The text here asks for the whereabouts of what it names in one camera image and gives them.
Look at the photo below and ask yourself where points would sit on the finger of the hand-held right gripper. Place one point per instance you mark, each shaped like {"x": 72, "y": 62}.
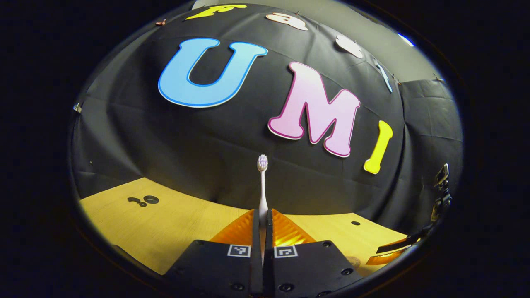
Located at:
{"x": 393, "y": 248}

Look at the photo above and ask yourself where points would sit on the white toothbrush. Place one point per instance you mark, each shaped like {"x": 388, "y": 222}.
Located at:
{"x": 262, "y": 194}

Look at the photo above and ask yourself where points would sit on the white cloth clip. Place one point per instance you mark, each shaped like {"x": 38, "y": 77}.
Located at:
{"x": 77, "y": 108}

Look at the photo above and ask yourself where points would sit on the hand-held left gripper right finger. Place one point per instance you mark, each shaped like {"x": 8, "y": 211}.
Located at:
{"x": 269, "y": 236}

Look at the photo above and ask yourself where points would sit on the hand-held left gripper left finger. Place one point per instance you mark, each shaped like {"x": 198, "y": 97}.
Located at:
{"x": 255, "y": 236}

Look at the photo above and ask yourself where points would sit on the black backdrop cloth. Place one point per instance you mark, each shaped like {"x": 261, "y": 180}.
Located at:
{"x": 207, "y": 145}

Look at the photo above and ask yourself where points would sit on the round brown printed coaster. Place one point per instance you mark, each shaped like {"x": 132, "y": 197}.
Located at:
{"x": 354, "y": 262}

